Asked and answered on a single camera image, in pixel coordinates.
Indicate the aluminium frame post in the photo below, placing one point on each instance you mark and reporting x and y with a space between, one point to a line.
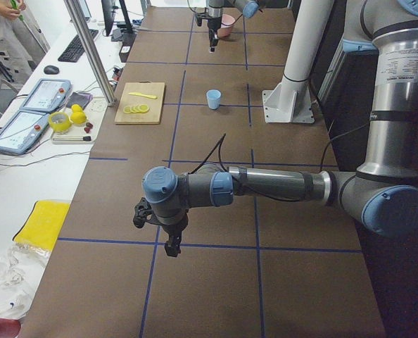
89 46

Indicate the yellow plastic knife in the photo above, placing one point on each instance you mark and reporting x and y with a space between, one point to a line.
139 94

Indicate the wooden stick black tip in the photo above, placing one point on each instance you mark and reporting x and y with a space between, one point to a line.
72 139

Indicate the pink bowl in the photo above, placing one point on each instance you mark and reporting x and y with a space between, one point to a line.
227 26

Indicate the black computer mouse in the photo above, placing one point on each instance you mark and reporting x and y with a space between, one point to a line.
51 70

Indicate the light blue paper cup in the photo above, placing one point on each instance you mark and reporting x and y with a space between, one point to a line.
213 97

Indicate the yellow lemon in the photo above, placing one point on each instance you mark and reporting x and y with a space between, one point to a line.
78 118
76 108

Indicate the teach pendant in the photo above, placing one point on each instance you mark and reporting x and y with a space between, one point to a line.
20 133
47 95

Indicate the teach pendant far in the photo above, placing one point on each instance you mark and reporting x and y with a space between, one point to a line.
47 95

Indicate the white tray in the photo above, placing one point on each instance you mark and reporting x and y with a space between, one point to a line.
94 111

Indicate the red object at corner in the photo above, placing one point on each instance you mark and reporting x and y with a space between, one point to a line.
9 328

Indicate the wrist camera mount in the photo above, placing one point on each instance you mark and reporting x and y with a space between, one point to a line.
143 213
200 17

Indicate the person in beige clothes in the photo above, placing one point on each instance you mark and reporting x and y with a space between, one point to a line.
20 52

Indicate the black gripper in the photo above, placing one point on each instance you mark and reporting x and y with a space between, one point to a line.
174 229
214 23

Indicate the purple grey notebook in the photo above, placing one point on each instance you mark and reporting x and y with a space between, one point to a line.
80 98

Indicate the teach pendant near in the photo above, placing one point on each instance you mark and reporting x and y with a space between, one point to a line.
20 133

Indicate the crumpled clear plastic bag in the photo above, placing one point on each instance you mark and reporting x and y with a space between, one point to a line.
21 270

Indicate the bamboo cutting board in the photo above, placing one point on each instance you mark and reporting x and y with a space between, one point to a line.
153 116

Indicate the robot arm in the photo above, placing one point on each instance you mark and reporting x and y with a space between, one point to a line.
382 193
246 8

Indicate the black keyboard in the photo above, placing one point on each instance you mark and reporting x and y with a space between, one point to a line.
73 51

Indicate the yellow tape roll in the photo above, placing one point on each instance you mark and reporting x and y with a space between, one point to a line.
59 122

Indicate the yellow cloth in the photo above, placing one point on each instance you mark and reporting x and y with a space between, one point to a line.
43 225

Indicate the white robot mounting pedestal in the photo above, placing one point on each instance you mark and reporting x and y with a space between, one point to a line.
289 101

